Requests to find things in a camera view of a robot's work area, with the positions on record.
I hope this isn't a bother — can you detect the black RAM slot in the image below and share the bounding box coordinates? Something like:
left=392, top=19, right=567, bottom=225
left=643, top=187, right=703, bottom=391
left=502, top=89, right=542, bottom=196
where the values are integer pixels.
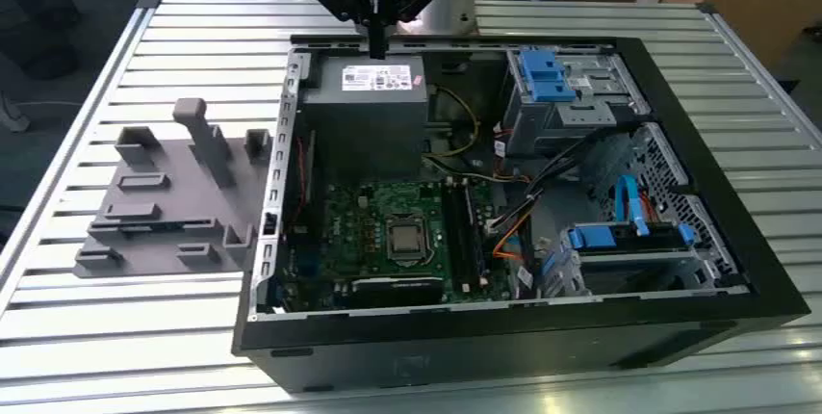
left=440, top=178, right=468, bottom=290
left=452, top=178, right=480, bottom=290

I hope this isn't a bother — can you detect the grey power supply unit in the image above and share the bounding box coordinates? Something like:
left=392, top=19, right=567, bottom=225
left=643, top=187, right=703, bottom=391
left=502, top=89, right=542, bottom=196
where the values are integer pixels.
left=299, top=55, right=430, bottom=184

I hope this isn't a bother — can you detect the metal drive cage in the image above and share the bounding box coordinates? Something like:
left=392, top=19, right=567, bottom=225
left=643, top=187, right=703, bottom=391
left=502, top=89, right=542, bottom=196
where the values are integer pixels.
left=503, top=47, right=650, bottom=158

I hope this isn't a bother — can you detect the green motherboard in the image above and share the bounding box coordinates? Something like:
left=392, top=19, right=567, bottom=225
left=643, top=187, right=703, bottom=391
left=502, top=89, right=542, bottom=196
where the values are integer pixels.
left=275, top=177, right=515, bottom=312

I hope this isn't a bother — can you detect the black mesh bin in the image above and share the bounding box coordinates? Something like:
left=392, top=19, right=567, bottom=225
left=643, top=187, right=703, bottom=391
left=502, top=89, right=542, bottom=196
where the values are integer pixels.
left=0, top=0, right=83, bottom=81

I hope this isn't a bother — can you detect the silver CPU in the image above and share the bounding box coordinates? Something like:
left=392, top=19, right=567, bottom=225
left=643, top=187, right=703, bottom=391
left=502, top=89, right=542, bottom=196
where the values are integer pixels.
left=388, top=225, right=427, bottom=252

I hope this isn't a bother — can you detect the CPU socket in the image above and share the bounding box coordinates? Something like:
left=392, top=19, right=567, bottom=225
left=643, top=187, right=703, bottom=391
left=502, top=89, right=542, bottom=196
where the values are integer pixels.
left=380, top=210, right=439, bottom=270

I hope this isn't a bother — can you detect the grey parts rack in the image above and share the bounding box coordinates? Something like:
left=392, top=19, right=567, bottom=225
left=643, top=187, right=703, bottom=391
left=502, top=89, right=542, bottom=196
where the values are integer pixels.
left=71, top=97, right=275, bottom=280

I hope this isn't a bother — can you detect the white furniture foot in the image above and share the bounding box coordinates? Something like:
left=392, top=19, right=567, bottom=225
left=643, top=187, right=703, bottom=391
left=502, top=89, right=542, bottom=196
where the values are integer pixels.
left=0, top=91, right=32, bottom=134

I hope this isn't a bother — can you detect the hard disk in blue carrier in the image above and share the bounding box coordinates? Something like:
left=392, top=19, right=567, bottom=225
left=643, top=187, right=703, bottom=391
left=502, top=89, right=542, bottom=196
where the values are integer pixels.
left=567, top=221, right=695, bottom=255

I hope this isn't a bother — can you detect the black graphics card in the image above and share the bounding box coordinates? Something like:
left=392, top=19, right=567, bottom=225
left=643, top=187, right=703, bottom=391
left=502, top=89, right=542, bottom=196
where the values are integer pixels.
left=350, top=274, right=446, bottom=309

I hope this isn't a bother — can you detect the black PC case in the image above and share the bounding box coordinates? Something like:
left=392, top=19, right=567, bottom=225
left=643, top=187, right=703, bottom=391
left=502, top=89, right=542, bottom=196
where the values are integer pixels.
left=230, top=34, right=811, bottom=394

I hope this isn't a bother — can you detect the yellow wire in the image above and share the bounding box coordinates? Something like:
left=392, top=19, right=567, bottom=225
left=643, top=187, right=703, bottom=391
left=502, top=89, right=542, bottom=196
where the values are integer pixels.
left=423, top=86, right=482, bottom=161

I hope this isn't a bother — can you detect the black cable bundle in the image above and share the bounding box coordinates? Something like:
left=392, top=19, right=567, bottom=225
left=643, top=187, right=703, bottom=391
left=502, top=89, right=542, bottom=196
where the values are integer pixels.
left=491, top=122, right=643, bottom=237

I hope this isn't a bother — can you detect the orange wire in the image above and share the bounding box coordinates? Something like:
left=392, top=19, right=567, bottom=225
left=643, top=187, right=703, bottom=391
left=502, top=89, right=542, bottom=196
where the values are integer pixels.
left=491, top=226, right=535, bottom=262

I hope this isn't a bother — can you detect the blue flat cable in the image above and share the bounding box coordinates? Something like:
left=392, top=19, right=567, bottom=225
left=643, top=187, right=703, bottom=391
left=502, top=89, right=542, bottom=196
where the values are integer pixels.
left=614, top=173, right=651, bottom=236

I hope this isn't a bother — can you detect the orange flat cable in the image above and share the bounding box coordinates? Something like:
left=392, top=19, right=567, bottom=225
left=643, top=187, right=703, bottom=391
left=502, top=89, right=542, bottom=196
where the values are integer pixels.
left=645, top=194, right=673, bottom=228

